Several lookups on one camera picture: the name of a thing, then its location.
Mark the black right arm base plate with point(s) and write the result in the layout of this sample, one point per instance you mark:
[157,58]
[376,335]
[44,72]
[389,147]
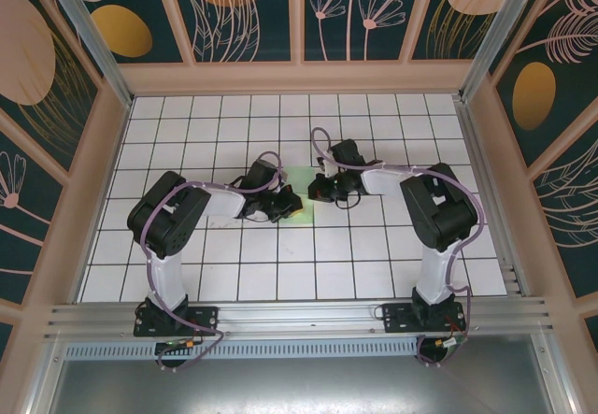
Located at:
[397,318]

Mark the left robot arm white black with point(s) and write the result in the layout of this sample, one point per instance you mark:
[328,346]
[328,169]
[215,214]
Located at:
[166,278]

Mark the light green paper sheet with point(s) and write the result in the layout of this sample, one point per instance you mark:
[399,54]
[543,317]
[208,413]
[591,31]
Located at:
[306,216]

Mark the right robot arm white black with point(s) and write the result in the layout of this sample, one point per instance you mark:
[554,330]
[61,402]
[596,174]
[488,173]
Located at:
[437,269]

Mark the long aluminium mounting rail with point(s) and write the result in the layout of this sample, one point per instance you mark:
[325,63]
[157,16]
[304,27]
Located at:
[299,316]

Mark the small green circuit board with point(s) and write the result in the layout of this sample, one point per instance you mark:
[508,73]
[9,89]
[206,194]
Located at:
[447,342]
[180,345]

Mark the aluminium frame post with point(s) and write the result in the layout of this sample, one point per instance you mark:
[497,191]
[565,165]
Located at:
[89,35]
[490,35]

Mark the grey metal sheet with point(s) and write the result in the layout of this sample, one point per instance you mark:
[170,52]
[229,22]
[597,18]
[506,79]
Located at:
[299,386]

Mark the aluminium side rail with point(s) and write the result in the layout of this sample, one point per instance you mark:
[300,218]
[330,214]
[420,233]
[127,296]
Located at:
[490,199]

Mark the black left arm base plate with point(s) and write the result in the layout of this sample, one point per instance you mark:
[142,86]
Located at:
[205,318]

